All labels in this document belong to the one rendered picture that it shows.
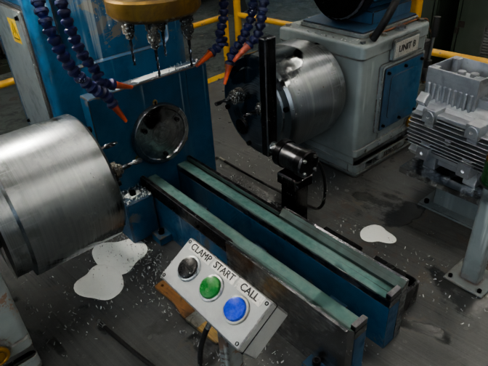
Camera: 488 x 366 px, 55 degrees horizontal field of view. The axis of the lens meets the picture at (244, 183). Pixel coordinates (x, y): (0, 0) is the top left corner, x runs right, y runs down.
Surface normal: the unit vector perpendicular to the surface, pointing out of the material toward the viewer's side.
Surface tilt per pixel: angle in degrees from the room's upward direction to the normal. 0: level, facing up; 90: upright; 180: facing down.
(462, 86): 90
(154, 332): 0
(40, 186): 51
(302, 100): 69
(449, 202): 90
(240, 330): 32
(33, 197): 58
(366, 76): 90
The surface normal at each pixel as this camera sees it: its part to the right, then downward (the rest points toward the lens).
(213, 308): -0.45, -0.50
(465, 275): -0.76, 0.39
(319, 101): 0.63, 0.25
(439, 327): -0.05, -0.84
